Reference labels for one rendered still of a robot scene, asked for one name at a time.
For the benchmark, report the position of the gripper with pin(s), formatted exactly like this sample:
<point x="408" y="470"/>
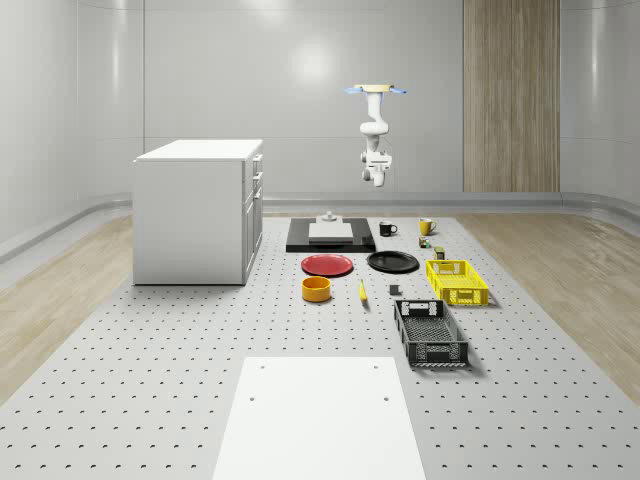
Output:
<point x="379" y="161"/>

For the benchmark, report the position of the banana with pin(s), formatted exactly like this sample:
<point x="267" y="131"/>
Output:
<point x="363" y="292"/>

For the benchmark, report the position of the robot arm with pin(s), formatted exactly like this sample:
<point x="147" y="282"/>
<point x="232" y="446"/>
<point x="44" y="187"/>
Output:
<point x="373" y="129"/>

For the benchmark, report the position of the black mug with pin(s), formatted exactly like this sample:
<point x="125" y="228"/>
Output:
<point x="385" y="229"/>

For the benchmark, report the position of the yellow mug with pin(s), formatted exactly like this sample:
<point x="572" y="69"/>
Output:
<point x="425" y="227"/>

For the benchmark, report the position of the puzzle cube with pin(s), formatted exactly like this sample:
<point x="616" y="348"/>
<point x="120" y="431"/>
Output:
<point x="424" y="242"/>

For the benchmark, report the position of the black plate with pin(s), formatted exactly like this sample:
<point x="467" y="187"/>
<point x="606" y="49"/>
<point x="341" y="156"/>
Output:
<point x="393" y="262"/>

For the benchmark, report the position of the flat-sided can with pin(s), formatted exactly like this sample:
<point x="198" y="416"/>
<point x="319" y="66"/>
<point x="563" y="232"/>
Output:
<point x="439" y="253"/>

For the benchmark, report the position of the black stove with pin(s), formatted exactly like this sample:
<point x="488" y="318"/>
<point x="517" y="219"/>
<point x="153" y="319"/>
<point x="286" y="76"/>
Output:
<point x="300" y="237"/>

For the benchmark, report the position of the red plate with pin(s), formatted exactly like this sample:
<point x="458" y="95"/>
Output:
<point x="327" y="265"/>

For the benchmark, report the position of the grey cube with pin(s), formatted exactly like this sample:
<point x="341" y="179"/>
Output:
<point x="395" y="290"/>

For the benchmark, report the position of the yellow bowl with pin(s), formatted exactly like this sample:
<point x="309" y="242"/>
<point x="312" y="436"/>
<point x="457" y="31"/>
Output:
<point x="316" y="291"/>

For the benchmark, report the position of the yellow basket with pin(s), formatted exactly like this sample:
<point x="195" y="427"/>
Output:
<point x="457" y="287"/>

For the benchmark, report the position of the dark grey basket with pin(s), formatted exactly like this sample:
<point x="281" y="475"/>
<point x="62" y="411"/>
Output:
<point x="430" y="332"/>

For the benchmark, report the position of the white cabinet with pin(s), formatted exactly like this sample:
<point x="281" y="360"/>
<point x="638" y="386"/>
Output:
<point x="190" y="220"/>

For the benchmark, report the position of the white board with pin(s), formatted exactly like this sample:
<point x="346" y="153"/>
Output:
<point x="320" y="425"/>

